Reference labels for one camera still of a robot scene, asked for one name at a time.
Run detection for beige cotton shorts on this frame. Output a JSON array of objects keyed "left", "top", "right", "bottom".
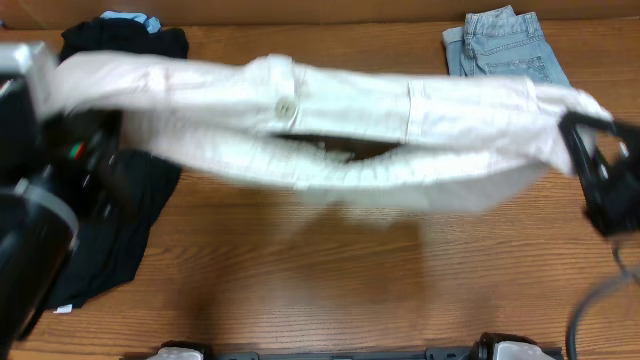
[{"left": 52, "top": 51, "right": 610, "bottom": 212}]

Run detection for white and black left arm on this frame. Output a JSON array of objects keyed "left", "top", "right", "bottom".
[{"left": 1, "top": 42, "right": 136, "bottom": 358}]

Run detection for black garment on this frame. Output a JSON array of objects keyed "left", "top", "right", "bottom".
[{"left": 19, "top": 17, "right": 190, "bottom": 341}]

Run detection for light blue denim shorts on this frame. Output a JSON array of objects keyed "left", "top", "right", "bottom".
[{"left": 442, "top": 6, "right": 570, "bottom": 86}]

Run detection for light blue garment underneath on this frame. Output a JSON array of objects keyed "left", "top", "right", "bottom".
[{"left": 101, "top": 11, "right": 162, "bottom": 33}]

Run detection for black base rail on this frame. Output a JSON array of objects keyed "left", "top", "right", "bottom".
[{"left": 209, "top": 345, "right": 564, "bottom": 360}]

